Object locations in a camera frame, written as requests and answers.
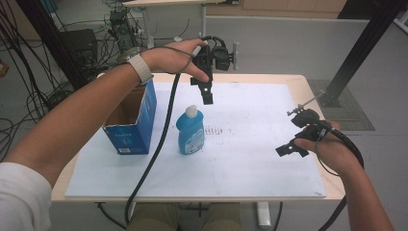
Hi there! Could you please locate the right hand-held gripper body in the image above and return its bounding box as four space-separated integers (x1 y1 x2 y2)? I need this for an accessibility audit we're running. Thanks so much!
286 91 332 142

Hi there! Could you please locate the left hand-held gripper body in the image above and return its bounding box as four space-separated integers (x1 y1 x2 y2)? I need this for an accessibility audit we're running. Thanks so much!
190 35 241 88

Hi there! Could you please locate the blue detergent bottle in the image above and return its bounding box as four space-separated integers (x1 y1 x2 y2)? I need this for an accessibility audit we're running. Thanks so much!
175 104 206 156

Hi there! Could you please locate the blue cardboard box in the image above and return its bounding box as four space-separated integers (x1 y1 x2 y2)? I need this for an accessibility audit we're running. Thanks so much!
102 78 158 156

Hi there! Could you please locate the person's right hand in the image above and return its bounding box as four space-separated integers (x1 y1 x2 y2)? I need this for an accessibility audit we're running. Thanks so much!
293 119 363 178

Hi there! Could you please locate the person's left hand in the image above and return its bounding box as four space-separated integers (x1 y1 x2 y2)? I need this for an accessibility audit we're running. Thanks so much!
140 38 211 84

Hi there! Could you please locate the light wooden table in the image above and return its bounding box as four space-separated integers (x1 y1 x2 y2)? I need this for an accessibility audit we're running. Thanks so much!
51 72 346 203

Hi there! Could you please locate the grey grid floor mat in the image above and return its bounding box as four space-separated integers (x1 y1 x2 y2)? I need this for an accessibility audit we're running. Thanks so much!
307 79 376 132

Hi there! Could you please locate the white paper sheet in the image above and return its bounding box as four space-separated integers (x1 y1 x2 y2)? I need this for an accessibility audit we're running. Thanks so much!
64 81 327 199

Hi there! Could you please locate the beige band wristwatch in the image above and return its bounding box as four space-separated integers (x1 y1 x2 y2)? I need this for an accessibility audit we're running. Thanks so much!
115 47 155 86

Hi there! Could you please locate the white-legged desk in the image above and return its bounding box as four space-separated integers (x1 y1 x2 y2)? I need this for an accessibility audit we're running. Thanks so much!
122 0 241 50

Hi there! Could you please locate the white table leg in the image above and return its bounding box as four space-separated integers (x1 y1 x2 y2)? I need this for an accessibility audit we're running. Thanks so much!
256 201 272 231

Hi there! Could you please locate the black power device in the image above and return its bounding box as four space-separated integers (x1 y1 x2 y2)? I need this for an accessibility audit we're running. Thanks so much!
108 9 139 55

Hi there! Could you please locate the person's right leg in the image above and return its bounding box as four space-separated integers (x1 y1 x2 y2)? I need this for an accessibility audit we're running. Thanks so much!
201 202 243 231

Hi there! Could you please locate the person's leg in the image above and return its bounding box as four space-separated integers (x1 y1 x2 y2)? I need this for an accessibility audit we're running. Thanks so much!
125 202 179 231
201 202 243 231

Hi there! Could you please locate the black computer case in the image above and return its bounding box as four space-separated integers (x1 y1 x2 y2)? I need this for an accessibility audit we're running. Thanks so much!
59 28 99 71

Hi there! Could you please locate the person's left leg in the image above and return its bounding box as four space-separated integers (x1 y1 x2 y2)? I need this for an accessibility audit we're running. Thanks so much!
125 202 179 231

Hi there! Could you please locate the black metal stand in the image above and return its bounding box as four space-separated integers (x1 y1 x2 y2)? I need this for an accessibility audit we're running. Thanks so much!
14 0 85 91

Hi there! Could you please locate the white shirt sleeve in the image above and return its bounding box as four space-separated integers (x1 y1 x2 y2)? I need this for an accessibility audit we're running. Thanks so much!
0 162 54 231

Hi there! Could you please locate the thin black right wrist cord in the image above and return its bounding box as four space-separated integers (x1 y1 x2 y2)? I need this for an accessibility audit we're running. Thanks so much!
315 130 340 178

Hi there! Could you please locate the thin black wrist cord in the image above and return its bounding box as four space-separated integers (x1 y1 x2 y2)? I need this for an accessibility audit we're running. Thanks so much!
315 130 340 178
163 45 194 75

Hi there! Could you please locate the thin black left wrist cord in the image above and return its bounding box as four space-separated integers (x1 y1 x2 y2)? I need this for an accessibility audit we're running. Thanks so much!
163 45 194 75

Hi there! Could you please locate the thick black right gripper cable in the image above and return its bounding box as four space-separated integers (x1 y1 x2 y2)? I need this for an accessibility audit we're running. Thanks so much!
317 123 366 231

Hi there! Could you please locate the thick black gripper cable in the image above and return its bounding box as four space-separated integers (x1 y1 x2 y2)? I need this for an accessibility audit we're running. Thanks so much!
95 72 182 230
317 123 366 231

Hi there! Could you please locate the thick black left gripper cable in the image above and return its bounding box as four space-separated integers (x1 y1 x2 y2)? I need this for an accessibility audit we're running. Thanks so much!
95 72 182 230

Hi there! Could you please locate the thin black cable under table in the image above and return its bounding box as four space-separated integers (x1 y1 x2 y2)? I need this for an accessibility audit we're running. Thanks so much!
273 201 284 231

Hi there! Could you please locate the black metal post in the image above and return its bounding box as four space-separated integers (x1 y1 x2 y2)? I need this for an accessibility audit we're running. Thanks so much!
318 0 408 109

